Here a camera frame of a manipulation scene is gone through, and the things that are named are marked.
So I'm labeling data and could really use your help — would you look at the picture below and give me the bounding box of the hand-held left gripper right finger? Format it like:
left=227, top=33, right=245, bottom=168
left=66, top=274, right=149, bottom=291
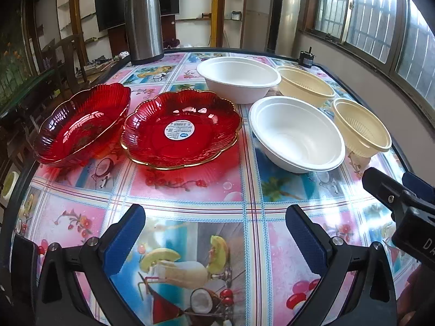
left=285, top=204, right=398, bottom=326

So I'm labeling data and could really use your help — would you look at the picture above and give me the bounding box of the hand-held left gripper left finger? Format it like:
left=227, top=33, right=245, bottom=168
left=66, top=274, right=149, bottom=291
left=36, top=204, right=147, bottom=326

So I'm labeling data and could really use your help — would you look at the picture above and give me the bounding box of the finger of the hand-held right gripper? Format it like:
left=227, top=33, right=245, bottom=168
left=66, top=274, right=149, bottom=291
left=362, top=167, right=414, bottom=212
left=402, top=172, right=435, bottom=208

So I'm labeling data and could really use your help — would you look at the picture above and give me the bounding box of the white foam bowl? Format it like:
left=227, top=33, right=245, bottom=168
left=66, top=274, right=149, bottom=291
left=196, top=57, right=282, bottom=105
left=249, top=96, right=346, bottom=174

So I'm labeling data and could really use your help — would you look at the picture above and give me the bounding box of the deep red glass plate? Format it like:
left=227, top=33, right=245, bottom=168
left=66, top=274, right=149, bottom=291
left=32, top=82, right=132, bottom=168

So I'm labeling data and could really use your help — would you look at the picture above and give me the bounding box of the red plate with round sticker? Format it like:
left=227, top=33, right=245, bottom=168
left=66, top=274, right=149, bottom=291
left=120, top=89, right=243, bottom=171

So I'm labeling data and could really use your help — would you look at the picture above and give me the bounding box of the cream plastic colander bowl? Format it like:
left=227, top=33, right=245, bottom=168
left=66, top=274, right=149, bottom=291
left=332, top=98, right=392, bottom=159
left=276, top=65, right=336, bottom=108

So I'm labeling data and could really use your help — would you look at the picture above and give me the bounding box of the printed plastic tablecloth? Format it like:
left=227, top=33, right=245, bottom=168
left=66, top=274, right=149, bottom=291
left=14, top=49, right=435, bottom=326

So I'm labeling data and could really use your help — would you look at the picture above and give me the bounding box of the small black motor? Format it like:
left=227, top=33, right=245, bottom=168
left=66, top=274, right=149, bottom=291
left=298, top=45, right=317, bottom=68

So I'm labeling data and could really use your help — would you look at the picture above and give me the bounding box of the barred window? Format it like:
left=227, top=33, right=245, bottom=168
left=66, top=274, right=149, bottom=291
left=312, top=0, right=435, bottom=100

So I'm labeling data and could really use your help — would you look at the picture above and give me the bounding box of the green topped table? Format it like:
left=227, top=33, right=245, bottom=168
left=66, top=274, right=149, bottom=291
left=0, top=64, right=66, bottom=117

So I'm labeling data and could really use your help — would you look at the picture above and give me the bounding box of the dark wooden chair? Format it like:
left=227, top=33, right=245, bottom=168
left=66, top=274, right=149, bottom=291
left=51, top=34, right=91, bottom=93

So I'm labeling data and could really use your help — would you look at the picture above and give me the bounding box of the white round column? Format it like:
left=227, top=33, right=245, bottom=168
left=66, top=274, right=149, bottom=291
left=267, top=0, right=304, bottom=55

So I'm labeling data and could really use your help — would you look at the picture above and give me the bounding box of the framed flower painting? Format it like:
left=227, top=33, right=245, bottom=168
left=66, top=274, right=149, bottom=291
left=0, top=3, right=35, bottom=104

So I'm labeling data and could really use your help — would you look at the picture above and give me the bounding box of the stainless steel thermos jug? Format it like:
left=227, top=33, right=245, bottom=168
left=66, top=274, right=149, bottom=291
left=124, top=0, right=166, bottom=66

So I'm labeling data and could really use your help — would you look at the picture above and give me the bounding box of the black flat television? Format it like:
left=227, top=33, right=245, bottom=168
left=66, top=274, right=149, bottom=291
left=93, top=0, right=181, bottom=32

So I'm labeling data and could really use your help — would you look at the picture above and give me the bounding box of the wall shelf unit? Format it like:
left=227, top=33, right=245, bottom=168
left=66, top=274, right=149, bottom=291
left=177, top=0, right=249, bottom=50

